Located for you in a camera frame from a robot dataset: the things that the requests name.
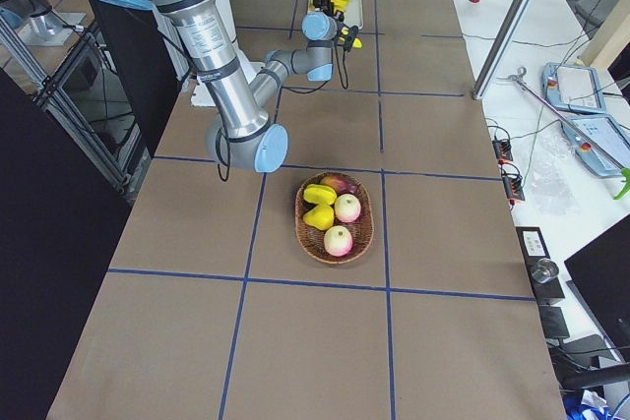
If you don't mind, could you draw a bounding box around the red purple mango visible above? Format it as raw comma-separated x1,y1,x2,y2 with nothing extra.
320,174,358,196

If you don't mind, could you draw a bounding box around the aluminium frame post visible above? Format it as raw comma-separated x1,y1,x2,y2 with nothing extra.
472,0,532,100

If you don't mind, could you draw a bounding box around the blue teach pendant tablet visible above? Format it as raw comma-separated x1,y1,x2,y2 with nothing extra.
542,62,606,114

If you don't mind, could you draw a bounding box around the black monitor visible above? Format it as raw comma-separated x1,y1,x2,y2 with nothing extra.
565,219,629,347

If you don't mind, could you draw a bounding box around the yellow banana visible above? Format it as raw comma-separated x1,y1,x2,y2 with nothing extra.
338,26,362,52
331,0,351,13

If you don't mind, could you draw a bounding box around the pink apple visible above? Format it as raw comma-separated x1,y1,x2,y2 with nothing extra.
324,225,353,257
334,194,361,223

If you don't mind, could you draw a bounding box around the yellow green starfruit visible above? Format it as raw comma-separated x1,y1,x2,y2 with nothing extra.
303,184,338,206

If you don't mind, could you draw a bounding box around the metal reacher grabber tool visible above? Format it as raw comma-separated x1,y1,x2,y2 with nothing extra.
500,67,629,201

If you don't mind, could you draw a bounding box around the yellow pear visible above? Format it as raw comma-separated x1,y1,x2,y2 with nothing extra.
302,204,335,231

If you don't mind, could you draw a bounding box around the white bear tray plate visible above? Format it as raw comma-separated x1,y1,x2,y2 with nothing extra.
301,0,363,40

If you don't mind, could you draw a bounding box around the brown wicker basket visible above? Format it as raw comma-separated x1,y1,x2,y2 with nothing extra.
294,172,374,265

